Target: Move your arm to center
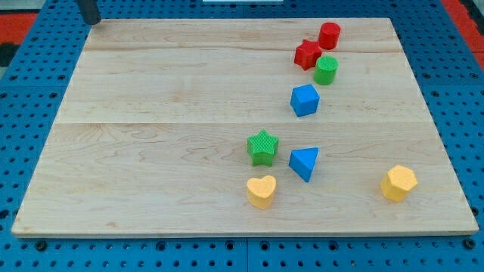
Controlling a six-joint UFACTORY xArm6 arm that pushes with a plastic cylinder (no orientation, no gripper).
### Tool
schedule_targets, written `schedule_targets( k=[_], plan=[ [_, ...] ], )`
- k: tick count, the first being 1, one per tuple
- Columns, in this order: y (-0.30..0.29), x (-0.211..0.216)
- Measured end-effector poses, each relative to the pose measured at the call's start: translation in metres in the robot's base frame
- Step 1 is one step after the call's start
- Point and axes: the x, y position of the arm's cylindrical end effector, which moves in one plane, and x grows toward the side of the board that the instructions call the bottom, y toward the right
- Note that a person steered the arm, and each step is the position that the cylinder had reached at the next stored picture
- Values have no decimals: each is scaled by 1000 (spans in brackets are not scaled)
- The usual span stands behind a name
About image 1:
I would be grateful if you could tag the blue triangle block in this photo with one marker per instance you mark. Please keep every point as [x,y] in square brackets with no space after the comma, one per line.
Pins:
[302,161]

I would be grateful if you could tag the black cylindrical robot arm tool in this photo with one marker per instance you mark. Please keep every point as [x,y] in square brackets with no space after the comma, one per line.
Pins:
[89,11]

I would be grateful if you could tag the yellow hexagon block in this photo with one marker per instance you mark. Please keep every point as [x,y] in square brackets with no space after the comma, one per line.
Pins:
[398,182]

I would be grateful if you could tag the light wooden board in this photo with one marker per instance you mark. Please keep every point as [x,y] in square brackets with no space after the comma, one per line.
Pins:
[150,139]

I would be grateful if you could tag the green cylinder block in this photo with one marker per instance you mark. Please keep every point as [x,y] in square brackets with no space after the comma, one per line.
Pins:
[325,70]

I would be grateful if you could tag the green star block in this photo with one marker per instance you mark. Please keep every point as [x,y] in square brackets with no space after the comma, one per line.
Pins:
[262,148]

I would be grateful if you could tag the red star block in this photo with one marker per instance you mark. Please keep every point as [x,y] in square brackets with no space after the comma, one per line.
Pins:
[307,53]

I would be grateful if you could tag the yellow heart block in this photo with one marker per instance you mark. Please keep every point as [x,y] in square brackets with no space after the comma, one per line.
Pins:
[261,191]

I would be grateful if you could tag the blue cube block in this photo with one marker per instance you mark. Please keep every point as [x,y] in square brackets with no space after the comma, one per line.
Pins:
[304,100]

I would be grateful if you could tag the red cylinder block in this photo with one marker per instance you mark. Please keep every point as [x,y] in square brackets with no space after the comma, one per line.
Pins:
[329,35]

